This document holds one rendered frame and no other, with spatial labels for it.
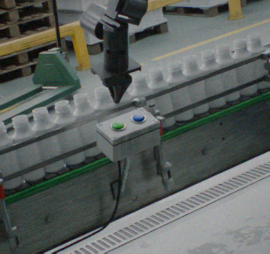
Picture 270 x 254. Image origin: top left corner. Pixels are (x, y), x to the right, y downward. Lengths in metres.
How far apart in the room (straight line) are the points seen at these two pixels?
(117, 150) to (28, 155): 0.23
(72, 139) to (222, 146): 0.48
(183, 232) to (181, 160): 1.63
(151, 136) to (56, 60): 4.68
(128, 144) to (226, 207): 2.10
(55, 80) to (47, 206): 4.71
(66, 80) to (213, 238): 3.22
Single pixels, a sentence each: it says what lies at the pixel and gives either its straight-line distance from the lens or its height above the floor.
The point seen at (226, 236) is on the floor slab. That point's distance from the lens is 3.54.
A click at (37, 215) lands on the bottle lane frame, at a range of 1.85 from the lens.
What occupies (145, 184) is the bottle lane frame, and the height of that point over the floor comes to 0.88.
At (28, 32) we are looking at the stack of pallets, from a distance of 7.59.
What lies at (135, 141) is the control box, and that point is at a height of 1.07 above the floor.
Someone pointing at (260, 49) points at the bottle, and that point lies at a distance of 2.20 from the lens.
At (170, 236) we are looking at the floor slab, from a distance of 3.63.
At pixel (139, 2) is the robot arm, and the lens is 1.61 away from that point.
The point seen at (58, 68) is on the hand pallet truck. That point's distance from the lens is 6.46.
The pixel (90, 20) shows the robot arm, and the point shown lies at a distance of 1.66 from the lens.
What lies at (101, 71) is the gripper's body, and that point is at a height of 1.27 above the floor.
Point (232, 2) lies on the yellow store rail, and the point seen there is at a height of 0.20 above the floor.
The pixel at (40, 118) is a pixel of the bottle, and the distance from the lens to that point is 1.84.
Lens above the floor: 1.65
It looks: 18 degrees down
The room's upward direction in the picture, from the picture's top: 11 degrees counter-clockwise
